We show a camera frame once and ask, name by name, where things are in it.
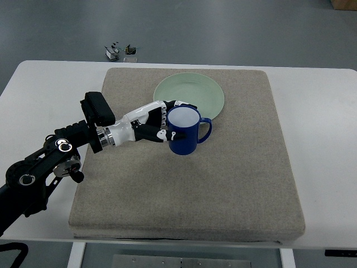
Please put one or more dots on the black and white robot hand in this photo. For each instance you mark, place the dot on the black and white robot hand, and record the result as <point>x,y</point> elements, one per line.
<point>145,123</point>

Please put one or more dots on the light green plate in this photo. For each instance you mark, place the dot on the light green plate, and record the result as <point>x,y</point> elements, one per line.
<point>193,88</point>

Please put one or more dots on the blue mug white inside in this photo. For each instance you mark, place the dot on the blue mug white inside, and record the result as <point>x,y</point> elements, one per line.
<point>185,122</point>

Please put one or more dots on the small parts on floor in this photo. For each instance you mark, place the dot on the small parts on floor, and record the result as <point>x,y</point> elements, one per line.
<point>116,53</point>

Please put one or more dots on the beige fabric cushion mat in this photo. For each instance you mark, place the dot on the beige fabric cushion mat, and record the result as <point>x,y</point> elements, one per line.
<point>236,186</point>

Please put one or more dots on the cardboard box corner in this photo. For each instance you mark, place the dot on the cardboard box corner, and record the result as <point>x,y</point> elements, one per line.
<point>344,5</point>

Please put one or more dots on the metal base plate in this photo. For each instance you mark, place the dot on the metal base plate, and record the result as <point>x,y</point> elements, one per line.
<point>127,261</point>

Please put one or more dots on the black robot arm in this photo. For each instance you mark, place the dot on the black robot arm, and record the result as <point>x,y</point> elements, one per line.
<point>31,181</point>

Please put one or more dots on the black table control panel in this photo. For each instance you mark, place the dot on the black table control panel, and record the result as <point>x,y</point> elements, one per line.
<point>341,253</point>

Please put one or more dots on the white table leg frame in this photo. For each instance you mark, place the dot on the white table leg frame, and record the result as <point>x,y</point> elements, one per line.
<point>76,255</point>

